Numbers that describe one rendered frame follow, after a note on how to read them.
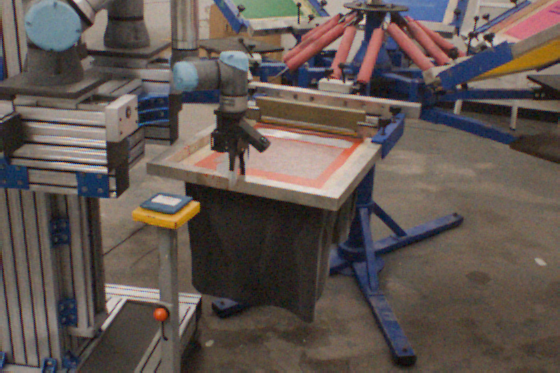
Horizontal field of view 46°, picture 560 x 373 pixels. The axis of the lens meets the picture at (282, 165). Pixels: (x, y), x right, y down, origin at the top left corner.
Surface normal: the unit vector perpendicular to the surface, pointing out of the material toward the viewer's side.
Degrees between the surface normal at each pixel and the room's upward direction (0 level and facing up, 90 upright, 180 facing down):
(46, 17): 95
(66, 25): 94
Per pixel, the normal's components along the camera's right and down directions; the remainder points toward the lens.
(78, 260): -0.16, 0.34
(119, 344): 0.04, -0.93
